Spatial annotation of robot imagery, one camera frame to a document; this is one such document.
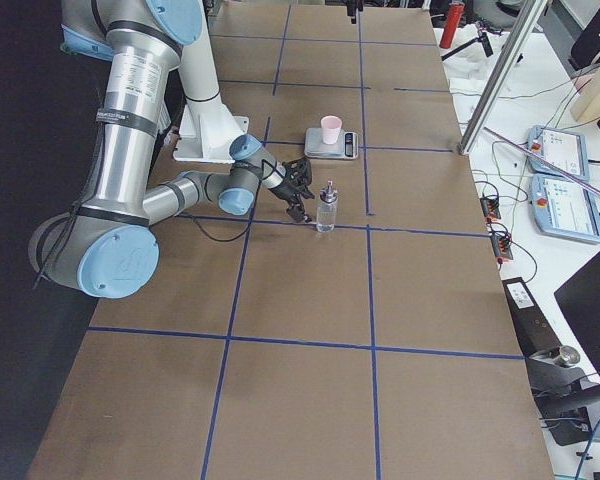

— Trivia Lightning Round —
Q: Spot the red cylinder bottle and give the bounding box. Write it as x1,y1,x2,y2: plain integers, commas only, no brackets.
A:
439,0,465,49

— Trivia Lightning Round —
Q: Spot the green handled reacher grabber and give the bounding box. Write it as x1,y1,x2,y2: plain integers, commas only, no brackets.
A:
483,127,600,199

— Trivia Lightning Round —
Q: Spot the silver digital kitchen scale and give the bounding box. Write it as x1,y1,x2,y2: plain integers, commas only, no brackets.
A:
304,128,359,160

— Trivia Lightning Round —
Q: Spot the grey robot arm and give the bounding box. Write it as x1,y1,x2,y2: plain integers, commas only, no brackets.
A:
29,1,311,299

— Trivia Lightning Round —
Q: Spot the black tripod stick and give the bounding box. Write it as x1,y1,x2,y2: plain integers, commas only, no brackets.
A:
441,26,493,61

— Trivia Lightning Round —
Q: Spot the pink plastic cup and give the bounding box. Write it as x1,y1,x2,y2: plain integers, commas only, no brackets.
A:
320,115,342,145

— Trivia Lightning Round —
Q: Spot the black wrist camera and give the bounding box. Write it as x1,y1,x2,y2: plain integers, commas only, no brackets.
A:
282,157,312,185

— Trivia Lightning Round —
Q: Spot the aluminium frame post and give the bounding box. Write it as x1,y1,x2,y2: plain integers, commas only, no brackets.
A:
458,0,549,155

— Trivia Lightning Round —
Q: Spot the far blue teach pendant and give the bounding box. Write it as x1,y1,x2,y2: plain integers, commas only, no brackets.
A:
527,125,590,180

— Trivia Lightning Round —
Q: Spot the black monitor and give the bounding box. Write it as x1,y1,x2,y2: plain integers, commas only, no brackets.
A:
554,252,600,373

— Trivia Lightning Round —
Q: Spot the blue teach pendant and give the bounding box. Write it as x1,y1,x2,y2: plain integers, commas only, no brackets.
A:
527,125,590,180
530,174,600,244

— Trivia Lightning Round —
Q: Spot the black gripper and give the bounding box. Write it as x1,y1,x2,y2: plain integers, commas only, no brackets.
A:
272,181,315,223

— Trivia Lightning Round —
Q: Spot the near blue teach pendant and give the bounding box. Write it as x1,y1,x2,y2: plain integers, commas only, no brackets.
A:
530,174,600,244

